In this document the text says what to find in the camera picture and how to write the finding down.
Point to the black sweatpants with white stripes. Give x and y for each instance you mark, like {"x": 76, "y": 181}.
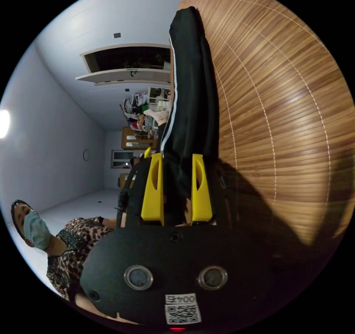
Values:
{"x": 191, "y": 95}

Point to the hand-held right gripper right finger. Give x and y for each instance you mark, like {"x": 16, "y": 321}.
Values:
{"x": 203, "y": 206}

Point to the cluttered white shelf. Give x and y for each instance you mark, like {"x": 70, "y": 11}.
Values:
{"x": 141, "y": 111}

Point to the window with plants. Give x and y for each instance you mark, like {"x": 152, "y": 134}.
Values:
{"x": 127, "y": 57}

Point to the small window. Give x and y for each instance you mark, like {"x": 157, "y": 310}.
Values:
{"x": 122, "y": 159}

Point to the bed with woven mat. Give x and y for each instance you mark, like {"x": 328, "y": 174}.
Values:
{"x": 277, "y": 103}

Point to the person's body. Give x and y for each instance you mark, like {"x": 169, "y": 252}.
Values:
{"x": 66, "y": 245}

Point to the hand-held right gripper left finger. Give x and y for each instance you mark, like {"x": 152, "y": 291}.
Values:
{"x": 152, "y": 200}

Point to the wooden cupboard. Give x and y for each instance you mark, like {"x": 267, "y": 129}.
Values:
{"x": 136, "y": 139}

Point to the round ceiling lamp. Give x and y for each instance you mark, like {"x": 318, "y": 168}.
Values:
{"x": 4, "y": 123}

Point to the round wall clock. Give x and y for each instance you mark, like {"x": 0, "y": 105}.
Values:
{"x": 86, "y": 155}

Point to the person's right hand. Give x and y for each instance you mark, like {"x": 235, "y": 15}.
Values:
{"x": 83, "y": 303}

